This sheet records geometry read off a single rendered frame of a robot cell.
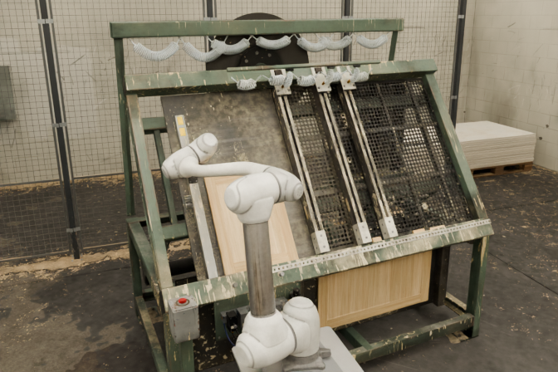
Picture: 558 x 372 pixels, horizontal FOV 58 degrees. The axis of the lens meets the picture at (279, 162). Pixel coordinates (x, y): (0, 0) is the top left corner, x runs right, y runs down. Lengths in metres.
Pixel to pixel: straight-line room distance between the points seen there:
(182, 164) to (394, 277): 1.86
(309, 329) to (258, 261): 0.39
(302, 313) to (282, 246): 0.83
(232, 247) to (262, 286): 0.86
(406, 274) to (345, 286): 0.49
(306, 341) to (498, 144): 5.92
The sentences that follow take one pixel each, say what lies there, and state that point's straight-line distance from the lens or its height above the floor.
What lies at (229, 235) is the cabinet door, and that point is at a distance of 2.83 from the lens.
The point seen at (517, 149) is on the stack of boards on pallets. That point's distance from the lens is 7.99.
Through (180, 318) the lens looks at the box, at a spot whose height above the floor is 0.89.
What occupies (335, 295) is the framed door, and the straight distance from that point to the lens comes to 3.39.
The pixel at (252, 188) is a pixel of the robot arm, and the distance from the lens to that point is 1.86.
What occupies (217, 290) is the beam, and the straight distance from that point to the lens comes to 2.73.
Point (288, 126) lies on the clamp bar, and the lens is 3.11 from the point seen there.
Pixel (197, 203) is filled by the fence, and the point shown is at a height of 1.24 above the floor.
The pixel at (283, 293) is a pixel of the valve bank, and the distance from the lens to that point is 2.87.
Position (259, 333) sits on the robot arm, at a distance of 2.03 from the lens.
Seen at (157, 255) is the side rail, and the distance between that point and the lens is 2.70.
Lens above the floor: 2.22
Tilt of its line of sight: 16 degrees down
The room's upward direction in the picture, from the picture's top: 1 degrees counter-clockwise
